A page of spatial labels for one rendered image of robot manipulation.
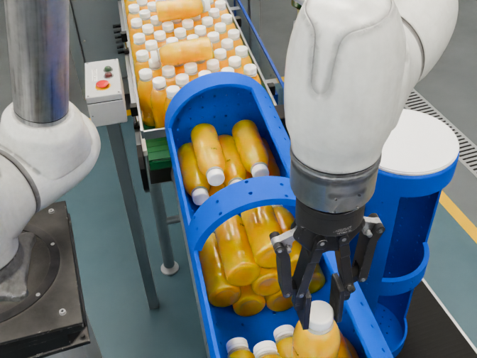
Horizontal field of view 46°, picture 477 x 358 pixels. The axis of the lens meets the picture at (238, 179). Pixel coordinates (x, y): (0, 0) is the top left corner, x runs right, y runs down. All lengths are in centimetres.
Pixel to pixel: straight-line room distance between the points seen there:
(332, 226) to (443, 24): 23
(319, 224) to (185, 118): 88
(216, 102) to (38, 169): 51
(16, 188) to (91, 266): 155
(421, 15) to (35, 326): 84
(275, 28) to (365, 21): 388
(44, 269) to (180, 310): 125
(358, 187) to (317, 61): 14
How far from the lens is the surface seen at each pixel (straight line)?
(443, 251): 268
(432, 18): 60
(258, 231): 105
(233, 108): 143
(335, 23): 46
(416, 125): 157
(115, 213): 283
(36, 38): 99
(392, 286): 172
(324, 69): 47
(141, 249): 212
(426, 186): 145
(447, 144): 152
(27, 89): 105
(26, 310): 114
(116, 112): 163
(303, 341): 79
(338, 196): 55
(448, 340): 221
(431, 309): 227
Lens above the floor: 193
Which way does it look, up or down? 41 degrees down
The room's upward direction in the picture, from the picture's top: 3 degrees counter-clockwise
